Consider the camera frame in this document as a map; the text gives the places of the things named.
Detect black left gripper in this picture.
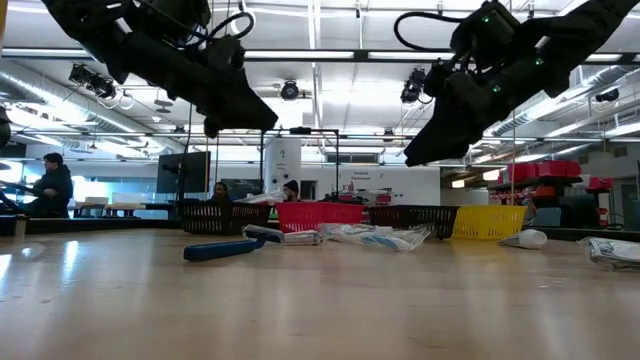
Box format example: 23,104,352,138
119,34,279,140

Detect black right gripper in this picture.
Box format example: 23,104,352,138
403,53,545,168

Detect clear toothbrush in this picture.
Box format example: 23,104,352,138
318,222,396,240
234,188,287,206

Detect blue toothbrush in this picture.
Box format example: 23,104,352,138
357,227,432,253

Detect white toothpaste tube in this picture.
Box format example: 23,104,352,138
498,228,549,250

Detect blue handled razor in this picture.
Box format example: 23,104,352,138
182,224,285,263

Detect dark razor packet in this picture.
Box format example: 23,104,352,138
578,235,640,272

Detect black ceiling spotlight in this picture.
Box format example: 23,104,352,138
399,67,427,105

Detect white pillar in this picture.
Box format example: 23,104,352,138
264,137,303,201

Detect black plastic basket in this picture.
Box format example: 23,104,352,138
179,200,274,236
368,204,460,240

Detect person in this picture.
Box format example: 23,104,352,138
209,181,232,203
281,179,301,203
24,152,74,219

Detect black screen on stand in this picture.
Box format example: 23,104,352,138
156,151,212,195

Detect yellow plastic basket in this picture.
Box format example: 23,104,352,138
451,204,528,241

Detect shelf rack with small bins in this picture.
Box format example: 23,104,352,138
487,159,617,230

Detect red plastic basket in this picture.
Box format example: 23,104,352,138
275,201,366,234

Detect black ceiling spotlights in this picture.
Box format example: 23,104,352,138
67,63,118,101

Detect distant wooden table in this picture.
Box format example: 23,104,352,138
74,197,176,219

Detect black metal frame stand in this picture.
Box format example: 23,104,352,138
258,126,342,202

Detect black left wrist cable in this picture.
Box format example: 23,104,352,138
207,10,257,41

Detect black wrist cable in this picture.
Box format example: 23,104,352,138
392,10,464,54
207,10,257,41

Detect silver ventilation duct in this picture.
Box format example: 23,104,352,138
492,64,640,137

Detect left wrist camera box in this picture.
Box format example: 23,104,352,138
149,0,212,39

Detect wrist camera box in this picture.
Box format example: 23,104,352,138
449,1,522,69
149,0,212,39

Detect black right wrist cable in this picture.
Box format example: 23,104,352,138
392,10,464,54

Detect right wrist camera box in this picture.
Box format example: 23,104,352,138
449,1,522,69

